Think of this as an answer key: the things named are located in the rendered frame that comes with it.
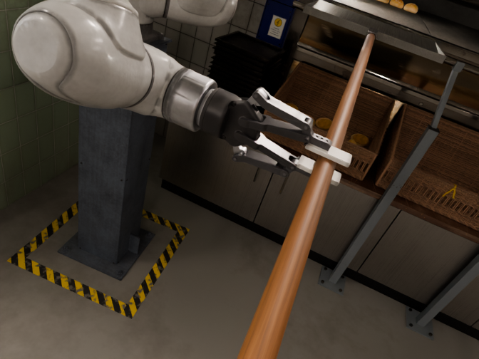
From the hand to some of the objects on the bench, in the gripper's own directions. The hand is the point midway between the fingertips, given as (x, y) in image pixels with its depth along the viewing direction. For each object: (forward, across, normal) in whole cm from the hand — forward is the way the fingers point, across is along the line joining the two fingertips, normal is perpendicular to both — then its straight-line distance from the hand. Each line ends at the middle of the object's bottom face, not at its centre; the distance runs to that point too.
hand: (324, 161), depth 55 cm
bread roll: (+21, +61, -133) cm, 148 cm away
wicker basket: (+60, +61, -124) cm, 151 cm away
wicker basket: (0, +62, -124) cm, 139 cm away
